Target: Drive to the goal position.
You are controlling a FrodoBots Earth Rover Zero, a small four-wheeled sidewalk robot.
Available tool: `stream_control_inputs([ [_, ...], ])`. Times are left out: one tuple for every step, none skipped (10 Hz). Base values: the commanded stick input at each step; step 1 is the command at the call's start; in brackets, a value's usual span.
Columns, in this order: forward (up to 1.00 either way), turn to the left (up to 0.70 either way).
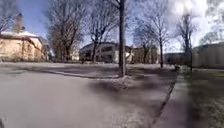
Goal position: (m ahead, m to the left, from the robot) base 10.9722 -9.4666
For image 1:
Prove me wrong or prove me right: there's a white low building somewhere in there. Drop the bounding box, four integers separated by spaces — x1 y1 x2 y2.
78 41 134 65

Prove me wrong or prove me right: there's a bare tree with straight trunk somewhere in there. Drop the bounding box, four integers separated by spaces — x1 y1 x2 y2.
105 0 135 79

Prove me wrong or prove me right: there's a brown building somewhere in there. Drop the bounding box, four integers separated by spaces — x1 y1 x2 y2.
131 45 160 65

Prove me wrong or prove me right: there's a grey building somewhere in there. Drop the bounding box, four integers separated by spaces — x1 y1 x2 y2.
162 51 193 66
191 41 224 70

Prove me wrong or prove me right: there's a grey asphalt road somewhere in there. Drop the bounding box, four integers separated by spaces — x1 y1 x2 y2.
0 62 180 128

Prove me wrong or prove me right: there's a grey stone kerb strip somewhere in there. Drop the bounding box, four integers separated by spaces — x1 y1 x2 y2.
150 70 195 128

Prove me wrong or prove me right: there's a yellow building with chimney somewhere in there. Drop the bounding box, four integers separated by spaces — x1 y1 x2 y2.
0 13 48 63

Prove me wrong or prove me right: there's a grass verge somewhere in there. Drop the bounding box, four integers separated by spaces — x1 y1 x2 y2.
181 67 224 128

